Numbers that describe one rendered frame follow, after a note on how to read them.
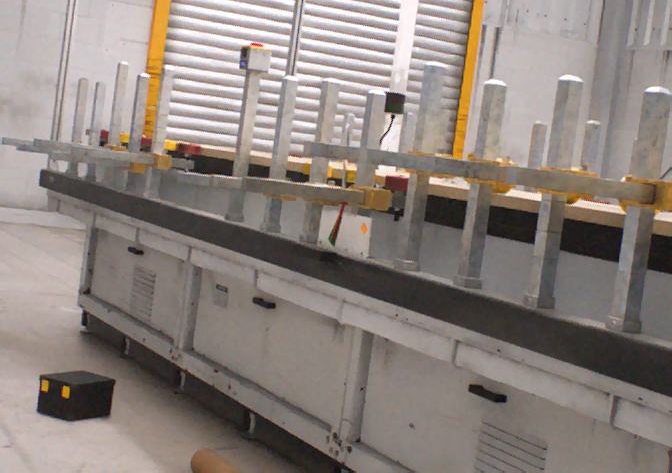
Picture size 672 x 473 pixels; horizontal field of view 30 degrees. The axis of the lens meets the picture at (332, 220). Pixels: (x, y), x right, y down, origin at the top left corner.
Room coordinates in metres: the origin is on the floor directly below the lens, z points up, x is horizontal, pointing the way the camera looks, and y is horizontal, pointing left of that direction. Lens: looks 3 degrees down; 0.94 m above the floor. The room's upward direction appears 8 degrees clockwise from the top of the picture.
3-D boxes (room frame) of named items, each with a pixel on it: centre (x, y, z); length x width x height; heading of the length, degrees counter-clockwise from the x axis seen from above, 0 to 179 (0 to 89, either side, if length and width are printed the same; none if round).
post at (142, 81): (4.67, 0.76, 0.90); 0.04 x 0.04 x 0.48; 28
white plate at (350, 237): (3.14, -0.03, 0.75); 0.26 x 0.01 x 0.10; 28
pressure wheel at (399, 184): (3.13, -0.15, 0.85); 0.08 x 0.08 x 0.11
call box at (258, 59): (3.80, 0.29, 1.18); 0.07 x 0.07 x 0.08; 28
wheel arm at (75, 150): (4.37, 0.70, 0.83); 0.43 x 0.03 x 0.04; 118
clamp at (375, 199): (3.11, -0.08, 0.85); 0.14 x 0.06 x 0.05; 28
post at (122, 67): (4.89, 0.87, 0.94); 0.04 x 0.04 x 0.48; 28
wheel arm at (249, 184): (3.03, 0.02, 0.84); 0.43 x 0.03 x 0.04; 118
